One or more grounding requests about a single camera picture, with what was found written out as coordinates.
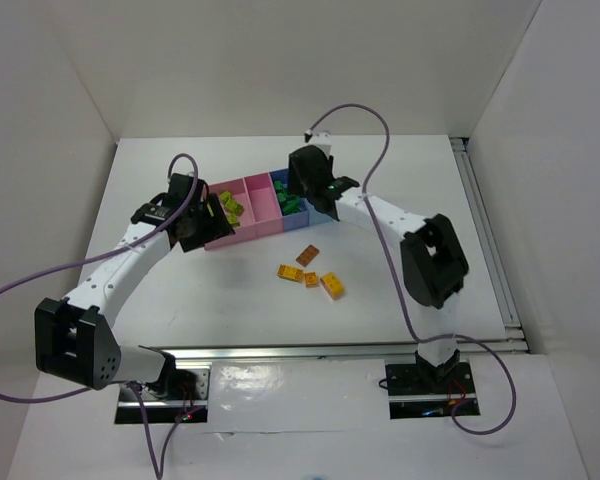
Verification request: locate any yellow long lego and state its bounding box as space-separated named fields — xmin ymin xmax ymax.
xmin=320 ymin=272 xmax=345 ymax=300
xmin=277 ymin=264 xmax=304 ymax=283

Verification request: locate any brown orange long lego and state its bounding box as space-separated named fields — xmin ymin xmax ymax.
xmin=296 ymin=245 xmax=320 ymax=267

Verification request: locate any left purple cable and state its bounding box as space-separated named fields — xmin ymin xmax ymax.
xmin=0 ymin=153 xmax=201 ymax=480

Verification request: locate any dark green long lego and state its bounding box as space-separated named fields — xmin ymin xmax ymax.
xmin=281 ymin=197 xmax=302 ymax=216

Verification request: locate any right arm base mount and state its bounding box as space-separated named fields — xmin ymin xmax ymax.
xmin=378 ymin=362 xmax=480 ymax=420

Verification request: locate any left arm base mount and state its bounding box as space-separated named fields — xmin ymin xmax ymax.
xmin=114 ymin=363 xmax=211 ymax=425

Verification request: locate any dark blue bin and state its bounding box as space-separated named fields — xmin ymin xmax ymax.
xmin=269 ymin=169 xmax=309 ymax=232

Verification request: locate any large pink bin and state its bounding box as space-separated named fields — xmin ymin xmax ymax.
xmin=204 ymin=178 xmax=256 ymax=251

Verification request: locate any aluminium rail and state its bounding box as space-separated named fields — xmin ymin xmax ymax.
xmin=162 ymin=343 xmax=417 ymax=362
xmin=449 ymin=137 xmax=529 ymax=352

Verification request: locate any aluminium rail right side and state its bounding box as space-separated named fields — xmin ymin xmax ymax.
xmin=449 ymin=137 xmax=529 ymax=352

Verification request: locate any lime lego small square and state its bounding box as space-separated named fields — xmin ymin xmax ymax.
xmin=225 ymin=199 xmax=244 ymax=217

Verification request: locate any aluminium rail front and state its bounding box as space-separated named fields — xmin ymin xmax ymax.
xmin=162 ymin=343 xmax=417 ymax=362

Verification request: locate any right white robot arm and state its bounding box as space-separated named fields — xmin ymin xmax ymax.
xmin=288 ymin=144 xmax=469 ymax=379

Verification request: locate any yellow small square lego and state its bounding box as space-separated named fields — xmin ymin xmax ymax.
xmin=304 ymin=272 xmax=319 ymax=288

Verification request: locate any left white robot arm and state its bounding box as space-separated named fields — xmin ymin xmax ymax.
xmin=34 ymin=174 xmax=234 ymax=397

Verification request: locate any lime long lego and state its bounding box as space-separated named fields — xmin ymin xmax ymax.
xmin=218 ymin=191 xmax=233 ymax=206

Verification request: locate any light blue bin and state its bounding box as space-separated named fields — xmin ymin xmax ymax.
xmin=305 ymin=200 xmax=333 ymax=226

